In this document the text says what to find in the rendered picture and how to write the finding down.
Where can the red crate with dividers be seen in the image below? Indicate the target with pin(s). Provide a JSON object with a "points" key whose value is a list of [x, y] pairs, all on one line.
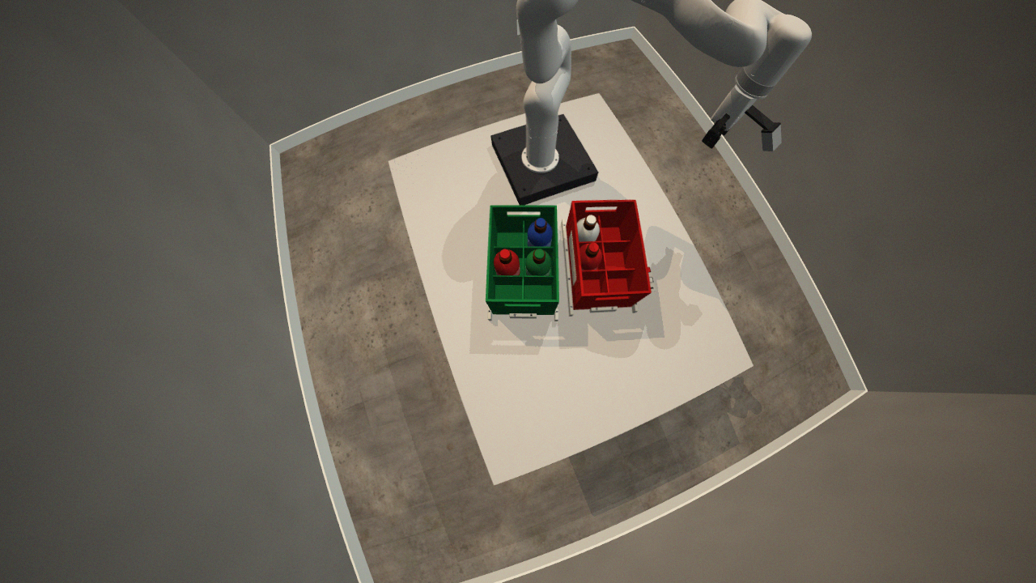
{"points": [[623, 260]]}

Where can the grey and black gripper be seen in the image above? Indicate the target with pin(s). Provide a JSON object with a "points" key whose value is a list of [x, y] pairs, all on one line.
{"points": [[729, 112]]}

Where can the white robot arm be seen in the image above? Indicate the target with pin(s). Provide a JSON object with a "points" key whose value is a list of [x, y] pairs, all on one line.
{"points": [[750, 34]]}

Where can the white bottle with grey label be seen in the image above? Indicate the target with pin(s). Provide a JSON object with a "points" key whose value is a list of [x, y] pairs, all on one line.
{"points": [[588, 229]]}

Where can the blue bottle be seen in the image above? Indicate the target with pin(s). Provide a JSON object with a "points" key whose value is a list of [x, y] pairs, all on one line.
{"points": [[538, 234]]}

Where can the white paper strip with printed marks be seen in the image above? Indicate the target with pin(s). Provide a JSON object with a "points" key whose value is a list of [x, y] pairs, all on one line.
{"points": [[650, 275]]}

